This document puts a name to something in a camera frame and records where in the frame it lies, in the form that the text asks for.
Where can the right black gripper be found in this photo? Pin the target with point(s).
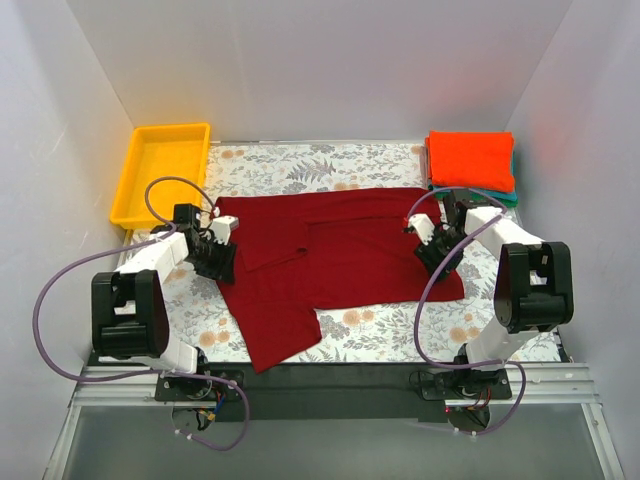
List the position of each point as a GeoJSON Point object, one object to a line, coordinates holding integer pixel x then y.
{"type": "Point", "coordinates": [435, 257]}

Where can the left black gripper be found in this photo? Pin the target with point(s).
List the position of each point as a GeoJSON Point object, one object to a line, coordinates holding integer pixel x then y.
{"type": "Point", "coordinates": [222, 262]}

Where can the dark red t shirt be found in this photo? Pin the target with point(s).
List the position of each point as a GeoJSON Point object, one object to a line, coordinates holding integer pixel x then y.
{"type": "Point", "coordinates": [298, 254]}

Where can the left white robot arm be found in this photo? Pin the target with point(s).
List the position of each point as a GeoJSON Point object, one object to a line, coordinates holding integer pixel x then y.
{"type": "Point", "coordinates": [129, 316]}

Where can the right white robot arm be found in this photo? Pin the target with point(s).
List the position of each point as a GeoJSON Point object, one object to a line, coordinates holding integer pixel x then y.
{"type": "Point", "coordinates": [534, 288]}

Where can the floral table mat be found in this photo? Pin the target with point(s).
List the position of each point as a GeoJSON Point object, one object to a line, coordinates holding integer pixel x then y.
{"type": "Point", "coordinates": [377, 333]}

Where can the green folded t shirt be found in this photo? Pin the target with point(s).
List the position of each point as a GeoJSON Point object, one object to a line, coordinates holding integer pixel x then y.
{"type": "Point", "coordinates": [509, 200]}

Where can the pink folded t shirt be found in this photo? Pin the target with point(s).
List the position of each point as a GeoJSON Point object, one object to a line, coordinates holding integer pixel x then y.
{"type": "Point", "coordinates": [424, 168]}

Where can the orange folded t shirt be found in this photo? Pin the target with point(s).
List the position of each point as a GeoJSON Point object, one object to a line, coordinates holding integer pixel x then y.
{"type": "Point", "coordinates": [472, 159]}

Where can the yellow plastic tray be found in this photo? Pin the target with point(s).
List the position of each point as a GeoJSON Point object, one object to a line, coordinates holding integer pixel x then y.
{"type": "Point", "coordinates": [157, 156]}

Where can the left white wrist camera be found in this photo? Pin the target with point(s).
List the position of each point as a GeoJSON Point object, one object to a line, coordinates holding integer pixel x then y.
{"type": "Point", "coordinates": [221, 228]}

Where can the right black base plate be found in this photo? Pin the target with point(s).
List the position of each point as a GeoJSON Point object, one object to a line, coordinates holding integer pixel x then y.
{"type": "Point", "coordinates": [470, 385]}

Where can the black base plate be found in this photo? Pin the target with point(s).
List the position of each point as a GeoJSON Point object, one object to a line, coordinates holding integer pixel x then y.
{"type": "Point", "coordinates": [470, 385]}
{"type": "Point", "coordinates": [181, 389]}

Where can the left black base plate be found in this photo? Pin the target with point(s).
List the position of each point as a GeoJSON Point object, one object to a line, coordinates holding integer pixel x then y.
{"type": "Point", "coordinates": [181, 389]}

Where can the aluminium rail frame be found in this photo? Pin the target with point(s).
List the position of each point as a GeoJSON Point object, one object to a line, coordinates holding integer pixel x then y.
{"type": "Point", "coordinates": [346, 420]}

